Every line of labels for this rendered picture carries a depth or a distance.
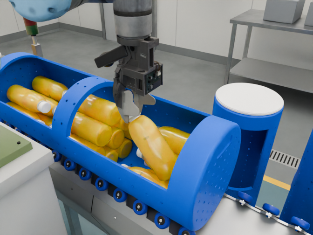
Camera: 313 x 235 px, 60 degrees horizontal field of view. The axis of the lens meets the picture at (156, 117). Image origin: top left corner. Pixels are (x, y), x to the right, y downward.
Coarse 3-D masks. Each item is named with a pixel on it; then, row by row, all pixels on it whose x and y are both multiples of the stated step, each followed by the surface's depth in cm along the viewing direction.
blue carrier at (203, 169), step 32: (32, 64) 110; (0, 96) 104; (64, 96) 78; (32, 128) 86; (64, 128) 76; (192, 128) 83; (224, 128) 61; (96, 160) 71; (128, 160) 92; (192, 160) 57; (224, 160) 66; (128, 192) 70; (160, 192) 60; (192, 192) 56; (224, 192) 78; (192, 224) 61
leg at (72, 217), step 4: (64, 204) 153; (68, 208) 152; (68, 212) 155; (72, 212) 156; (76, 212) 159; (68, 216) 158; (72, 216) 157; (76, 216) 160; (68, 220) 161; (72, 220) 158; (76, 220) 161; (72, 224) 160; (76, 224) 162; (72, 228) 163; (76, 228) 164; (80, 228) 167; (72, 232) 166; (76, 232) 165; (80, 232) 168
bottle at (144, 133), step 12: (132, 120) 66; (144, 120) 66; (132, 132) 66; (144, 132) 65; (156, 132) 66; (144, 144) 65; (156, 144) 65; (168, 144) 68; (144, 156) 67; (156, 156) 65; (168, 156) 66; (156, 168) 66; (168, 168) 65
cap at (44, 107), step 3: (42, 102) 93; (45, 102) 93; (39, 105) 93; (42, 105) 92; (45, 105) 93; (48, 105) 94; (39, 108) 93; (42, 108) 92; (45, 108) 94; (48, 108) 95; (42, 111) 93; (45, 111) 94; (48, 111) 95
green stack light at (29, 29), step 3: (36, 24) 150; (27, 27) 148; (30, 27) 148; (33, 27) 148; (36, 27) 150; (27, 30) 149; (30, 30) 149; (33, 30) 149; (36, 30) 150; (27, 33) 150; (30, 33) 149; (33, 33) 150; (36, 33) 151
